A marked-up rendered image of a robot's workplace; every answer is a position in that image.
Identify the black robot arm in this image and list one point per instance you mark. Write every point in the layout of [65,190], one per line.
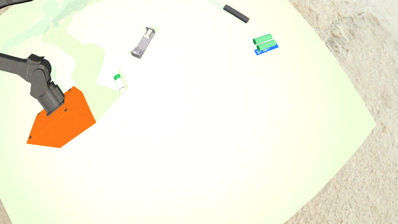
[35,70]

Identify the white and green battery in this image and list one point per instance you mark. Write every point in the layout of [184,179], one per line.
[119,81]

